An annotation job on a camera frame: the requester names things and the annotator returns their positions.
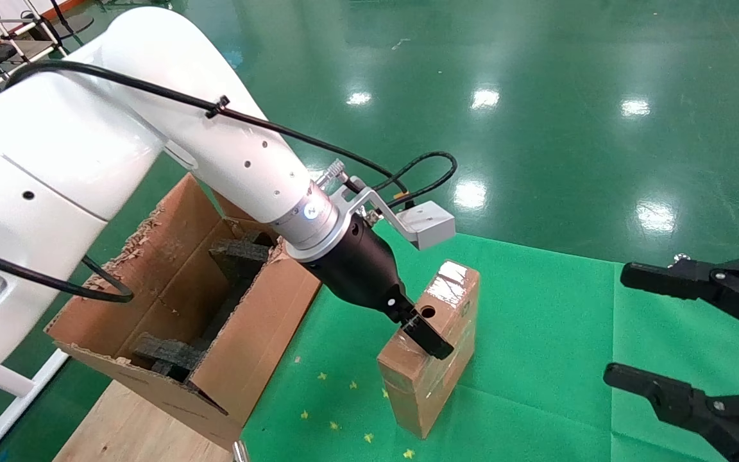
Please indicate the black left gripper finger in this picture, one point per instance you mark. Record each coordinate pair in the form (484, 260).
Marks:
(430, 340)

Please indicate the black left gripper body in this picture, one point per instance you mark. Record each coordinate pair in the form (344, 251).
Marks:
(363, 269)

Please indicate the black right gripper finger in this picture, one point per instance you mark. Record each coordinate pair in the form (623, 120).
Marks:
(729, 423)
(735, 289)

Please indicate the small taped cardboard box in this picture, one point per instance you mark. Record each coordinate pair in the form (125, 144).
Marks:
(453, 301)

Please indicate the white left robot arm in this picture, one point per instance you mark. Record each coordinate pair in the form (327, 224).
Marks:
(87, 147)

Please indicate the large open cardboard carton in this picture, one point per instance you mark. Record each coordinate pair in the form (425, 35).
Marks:
(260, 321)

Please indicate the green table cloth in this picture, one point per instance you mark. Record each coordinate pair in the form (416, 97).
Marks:
(536, 353)

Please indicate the black foam insert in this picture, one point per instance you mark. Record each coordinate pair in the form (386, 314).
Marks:
(241, 256)

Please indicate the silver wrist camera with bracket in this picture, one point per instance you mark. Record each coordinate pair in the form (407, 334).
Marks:
(430, 224)

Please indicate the white table leg frame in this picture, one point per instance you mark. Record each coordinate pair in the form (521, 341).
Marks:
(16, 410)

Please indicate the white tube frame rack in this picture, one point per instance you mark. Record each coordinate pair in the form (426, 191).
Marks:
(39, 58)

